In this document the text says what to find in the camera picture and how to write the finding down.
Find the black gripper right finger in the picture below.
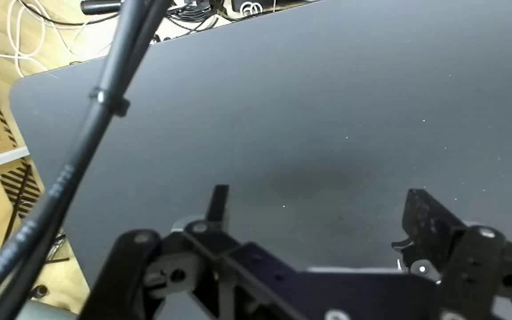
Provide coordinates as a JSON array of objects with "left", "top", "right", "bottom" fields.
[{"left": 391, "top": 186, "right": 512, "bottom": 320}]

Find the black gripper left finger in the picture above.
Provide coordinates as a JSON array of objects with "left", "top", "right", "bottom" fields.
[{"left": 80, "top": 183, "right": 253, "bottom": 320}]

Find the black device with white logo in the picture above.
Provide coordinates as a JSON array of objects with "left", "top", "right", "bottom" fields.
[{"left": 166, "top": 0, "right": 320, "bottom": 28}]

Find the black cable with white print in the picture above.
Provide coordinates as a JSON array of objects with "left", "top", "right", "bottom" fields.
[{"left": 0, "top": 0, "right": 155, "bottom": 316}]

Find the black cable tie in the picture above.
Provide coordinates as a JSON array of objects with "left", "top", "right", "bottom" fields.
[{"left": 87, "top": 85, "right": 132, "bottom": 119}]

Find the plain black robot cable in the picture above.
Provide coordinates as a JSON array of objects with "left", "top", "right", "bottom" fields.
[{"left": 0, "top": 0, "right": 174, "bottom": 320}]

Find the thin black floor cable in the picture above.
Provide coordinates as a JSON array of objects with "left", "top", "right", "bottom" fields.
[{"left": 20, "top": 0, "right": 121, "bottom": 28}]

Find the white floor cable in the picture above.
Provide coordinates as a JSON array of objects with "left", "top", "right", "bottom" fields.
[{"left": 0, "top": 0, "right": 80, "bottom": 78}]

